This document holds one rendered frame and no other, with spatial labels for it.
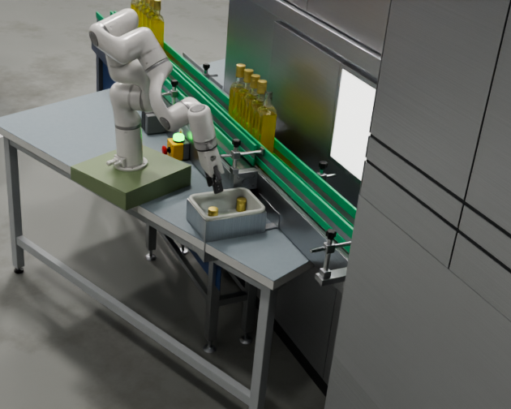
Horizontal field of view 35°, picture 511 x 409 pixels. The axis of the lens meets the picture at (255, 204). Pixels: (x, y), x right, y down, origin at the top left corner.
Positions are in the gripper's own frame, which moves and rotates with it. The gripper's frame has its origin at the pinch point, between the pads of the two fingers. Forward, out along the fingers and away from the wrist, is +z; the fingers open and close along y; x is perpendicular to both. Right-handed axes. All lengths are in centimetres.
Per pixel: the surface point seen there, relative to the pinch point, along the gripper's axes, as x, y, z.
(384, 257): -11, -88, -21
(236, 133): -20.6, 28.3, 1.4
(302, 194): -22.8, -18.2, 4.0
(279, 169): -22.8, -2.3, 2.3
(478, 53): -25, -104, -74
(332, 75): -47, -2, -25
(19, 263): 69, 103, 70
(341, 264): -19, -48, 11
